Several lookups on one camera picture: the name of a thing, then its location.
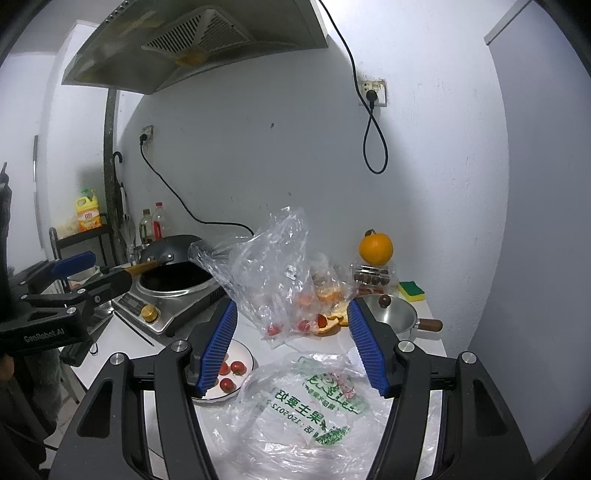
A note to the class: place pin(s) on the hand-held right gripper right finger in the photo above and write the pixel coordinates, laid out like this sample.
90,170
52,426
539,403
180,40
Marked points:
369,355

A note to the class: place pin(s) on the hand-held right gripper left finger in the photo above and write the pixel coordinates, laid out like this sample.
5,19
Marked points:
217,350

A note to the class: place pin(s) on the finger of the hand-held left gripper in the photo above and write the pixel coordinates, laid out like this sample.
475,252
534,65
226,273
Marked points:
106,285
74,264

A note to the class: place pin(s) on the white plate with black rim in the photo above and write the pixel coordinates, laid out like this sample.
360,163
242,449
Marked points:
240,387

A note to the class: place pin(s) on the green printed plastic bag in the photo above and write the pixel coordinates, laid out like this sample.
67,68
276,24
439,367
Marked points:
314,415

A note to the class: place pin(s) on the clear box of dark fruits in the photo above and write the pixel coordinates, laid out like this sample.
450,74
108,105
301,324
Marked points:
374,279

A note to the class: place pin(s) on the black metal rack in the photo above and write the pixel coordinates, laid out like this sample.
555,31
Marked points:
74,237

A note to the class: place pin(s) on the orange peel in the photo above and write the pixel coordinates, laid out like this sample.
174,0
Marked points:
334,323

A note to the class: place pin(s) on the yellow detergent bottle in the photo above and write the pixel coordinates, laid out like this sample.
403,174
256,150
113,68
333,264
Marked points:
88,212

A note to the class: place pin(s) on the person's grey clothing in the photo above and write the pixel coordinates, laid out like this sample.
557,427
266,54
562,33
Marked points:
37,392

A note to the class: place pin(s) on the silver induction cooker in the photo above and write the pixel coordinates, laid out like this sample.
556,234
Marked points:
171,300

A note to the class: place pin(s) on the clear oil bottle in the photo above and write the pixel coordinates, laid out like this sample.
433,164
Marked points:
146,227

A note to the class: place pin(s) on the orange pieces in bag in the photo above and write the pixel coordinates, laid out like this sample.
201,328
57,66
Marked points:
323,293

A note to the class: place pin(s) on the green yellow sponge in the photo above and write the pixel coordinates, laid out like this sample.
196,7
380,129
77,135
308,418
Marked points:
412,290

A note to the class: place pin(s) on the red cap bottle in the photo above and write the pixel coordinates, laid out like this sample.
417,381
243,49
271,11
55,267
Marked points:
159,222

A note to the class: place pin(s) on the black umbrella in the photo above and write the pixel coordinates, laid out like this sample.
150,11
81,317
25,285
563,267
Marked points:
118,194

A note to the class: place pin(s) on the crumpled clear plastic bag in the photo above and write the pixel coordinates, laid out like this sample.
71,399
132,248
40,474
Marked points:
268,267

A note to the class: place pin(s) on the large orange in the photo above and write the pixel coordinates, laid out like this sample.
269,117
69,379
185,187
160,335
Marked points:
376,249

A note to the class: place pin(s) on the grey vertical pipe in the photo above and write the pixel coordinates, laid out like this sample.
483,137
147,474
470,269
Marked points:
111,138

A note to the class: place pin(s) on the white refrigerator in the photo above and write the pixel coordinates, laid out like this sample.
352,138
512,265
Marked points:
545,184

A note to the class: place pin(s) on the steel range hood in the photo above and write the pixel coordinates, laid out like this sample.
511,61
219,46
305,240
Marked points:
194,37

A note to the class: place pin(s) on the dirty white wall socket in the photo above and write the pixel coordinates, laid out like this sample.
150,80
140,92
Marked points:
371,94

